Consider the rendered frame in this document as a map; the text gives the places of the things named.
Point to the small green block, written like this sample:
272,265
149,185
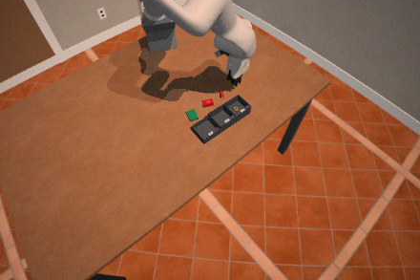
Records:
192,115

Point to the dark grey three-compartment bin rack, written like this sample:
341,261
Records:
221,118

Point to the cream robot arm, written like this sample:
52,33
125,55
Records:
196,18

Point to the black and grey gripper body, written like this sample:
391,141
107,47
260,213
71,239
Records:
237,66

